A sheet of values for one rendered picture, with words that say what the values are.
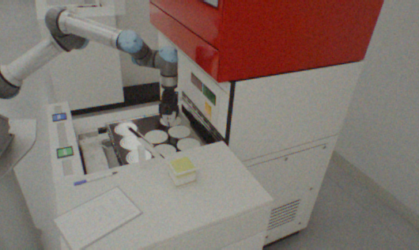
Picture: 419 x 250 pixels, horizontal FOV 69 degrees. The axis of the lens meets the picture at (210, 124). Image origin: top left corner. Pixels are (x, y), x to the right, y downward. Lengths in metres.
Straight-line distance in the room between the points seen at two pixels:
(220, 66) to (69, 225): 0.67
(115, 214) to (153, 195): 0.13
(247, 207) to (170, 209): 0.24
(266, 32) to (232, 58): 0.15
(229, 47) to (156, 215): 0.58
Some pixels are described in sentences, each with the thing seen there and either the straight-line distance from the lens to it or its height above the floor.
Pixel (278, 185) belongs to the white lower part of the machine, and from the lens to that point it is 1.66.
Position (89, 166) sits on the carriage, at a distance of 1.28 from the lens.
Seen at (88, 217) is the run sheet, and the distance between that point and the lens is 0.98.
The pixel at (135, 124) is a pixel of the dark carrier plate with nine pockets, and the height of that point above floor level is 0.90.
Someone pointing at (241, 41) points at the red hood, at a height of 1.37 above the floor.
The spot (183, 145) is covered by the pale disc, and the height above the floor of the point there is 0.90.
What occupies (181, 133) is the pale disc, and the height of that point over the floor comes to 0.90.
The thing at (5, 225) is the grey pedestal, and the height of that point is 0.40.
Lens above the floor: 1.69
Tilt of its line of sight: 33 degrees down
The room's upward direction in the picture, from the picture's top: 4 degrees clockwise
